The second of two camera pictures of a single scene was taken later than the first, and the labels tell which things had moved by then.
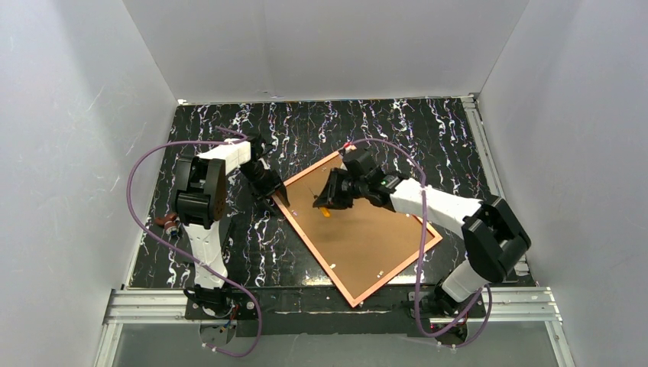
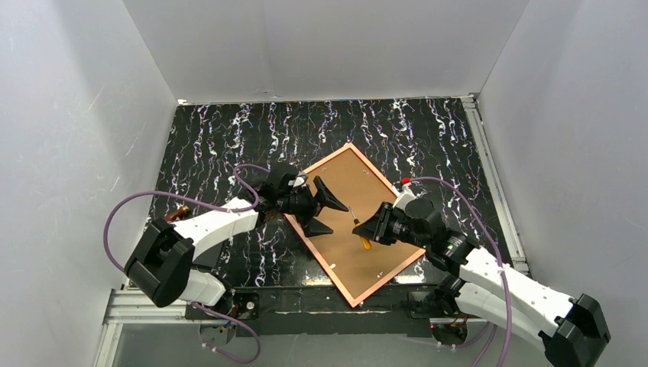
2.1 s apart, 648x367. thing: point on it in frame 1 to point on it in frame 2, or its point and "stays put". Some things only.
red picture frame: [361, 246] stays put
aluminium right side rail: [486, 158] stays put
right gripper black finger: [327, 198] to [374, 228]
